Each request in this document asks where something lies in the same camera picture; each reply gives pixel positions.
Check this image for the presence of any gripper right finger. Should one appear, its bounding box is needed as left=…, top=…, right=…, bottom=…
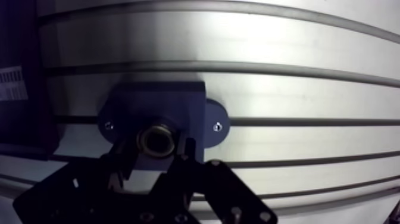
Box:
left=149, top=136, right=279, bottom=224

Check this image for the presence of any dark blue-grey housing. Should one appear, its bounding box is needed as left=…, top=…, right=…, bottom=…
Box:
left=98, top=81, right=232, bottom=172

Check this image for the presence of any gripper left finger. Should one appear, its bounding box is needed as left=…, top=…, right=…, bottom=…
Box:
left=12, top=136, right=151, bottom=224

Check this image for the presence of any steel bearing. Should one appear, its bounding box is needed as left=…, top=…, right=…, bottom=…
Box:
left=136, top=123, right=177, bottom=158

